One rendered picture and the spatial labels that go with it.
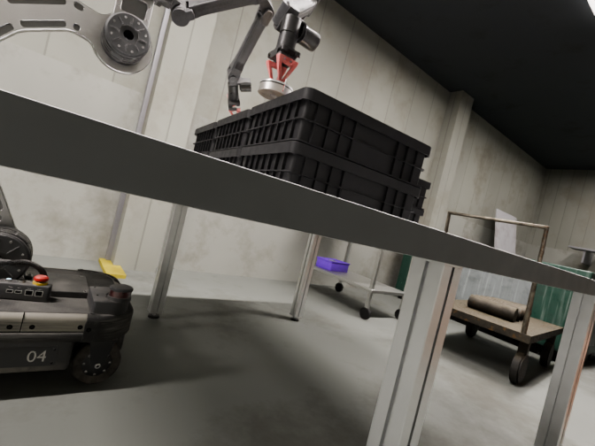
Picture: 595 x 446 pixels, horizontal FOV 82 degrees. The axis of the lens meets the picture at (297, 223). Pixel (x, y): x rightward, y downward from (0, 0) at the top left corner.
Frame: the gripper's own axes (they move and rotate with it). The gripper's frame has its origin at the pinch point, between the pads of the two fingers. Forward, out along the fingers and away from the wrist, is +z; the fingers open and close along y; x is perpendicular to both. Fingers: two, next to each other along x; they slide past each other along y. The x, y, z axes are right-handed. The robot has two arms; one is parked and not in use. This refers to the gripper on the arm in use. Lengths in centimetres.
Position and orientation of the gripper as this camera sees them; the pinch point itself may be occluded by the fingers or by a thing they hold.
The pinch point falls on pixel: (277, 82)
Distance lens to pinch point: 112.9
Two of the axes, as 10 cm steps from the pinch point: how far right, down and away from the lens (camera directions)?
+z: -2.4, 9.7, 0.3
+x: -8.3, -1.9, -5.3
